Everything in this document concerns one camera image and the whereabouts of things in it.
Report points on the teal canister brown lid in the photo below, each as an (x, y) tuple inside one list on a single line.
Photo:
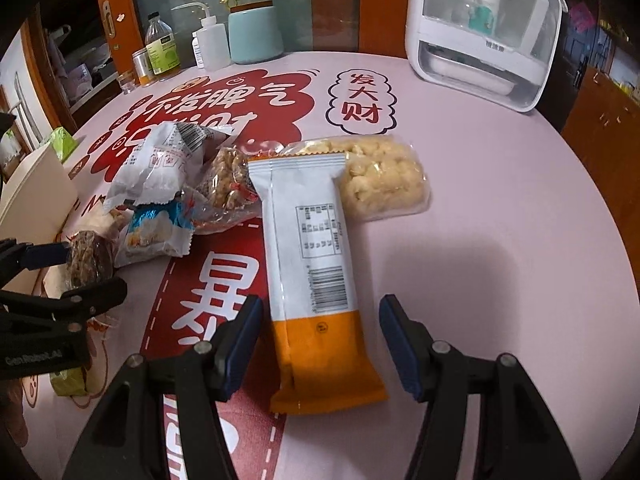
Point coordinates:
[(256, 35)]

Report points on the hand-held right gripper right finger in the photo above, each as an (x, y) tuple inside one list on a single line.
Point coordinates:
[(400, 352)]

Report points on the clear peanut brittle packet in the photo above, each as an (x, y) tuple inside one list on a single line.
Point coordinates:
[(227, 185)]

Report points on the blue white snack packet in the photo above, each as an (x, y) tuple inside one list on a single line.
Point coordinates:
[(155, 232)]

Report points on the white countertop appliance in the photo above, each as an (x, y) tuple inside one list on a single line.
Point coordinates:
[(480, 55)]

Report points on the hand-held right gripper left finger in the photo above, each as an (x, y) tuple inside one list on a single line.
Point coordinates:
[(244, 347)]

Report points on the small clear glass jar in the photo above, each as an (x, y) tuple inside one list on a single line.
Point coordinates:
[(127, 82)]

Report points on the white teal bottle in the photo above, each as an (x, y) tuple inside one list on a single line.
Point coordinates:
[(487, 2)]

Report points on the clear squeeze wash bottle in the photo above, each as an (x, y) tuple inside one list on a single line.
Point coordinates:
[(212, 42)]

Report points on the crumpled white snack packet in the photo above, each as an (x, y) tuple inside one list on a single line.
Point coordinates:
[(155, 170)]

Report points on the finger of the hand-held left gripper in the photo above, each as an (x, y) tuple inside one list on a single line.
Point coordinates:
[(85, 297), (42, 255)]

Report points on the clear puffed rice packet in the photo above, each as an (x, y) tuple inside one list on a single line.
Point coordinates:
[(385, 180)]

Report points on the dark nut candy packet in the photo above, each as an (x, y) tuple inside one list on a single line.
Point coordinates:
[(90, 260)]

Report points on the white orange snack bar packet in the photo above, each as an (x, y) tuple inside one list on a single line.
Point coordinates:
[(310, 270)]

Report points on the small green snack packet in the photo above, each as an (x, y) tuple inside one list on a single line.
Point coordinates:
[(70, 382)]

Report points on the glass bottle green label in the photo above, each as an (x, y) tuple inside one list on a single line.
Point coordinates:
[(162, 50)]

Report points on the green wet wipes pack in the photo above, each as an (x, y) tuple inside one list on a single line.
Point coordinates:
[(62, 142)]

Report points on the wooden cabinet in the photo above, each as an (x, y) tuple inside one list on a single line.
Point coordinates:
[(605, 115)]

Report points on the small jar orange contents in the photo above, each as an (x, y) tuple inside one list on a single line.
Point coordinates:
[(142, 67)]

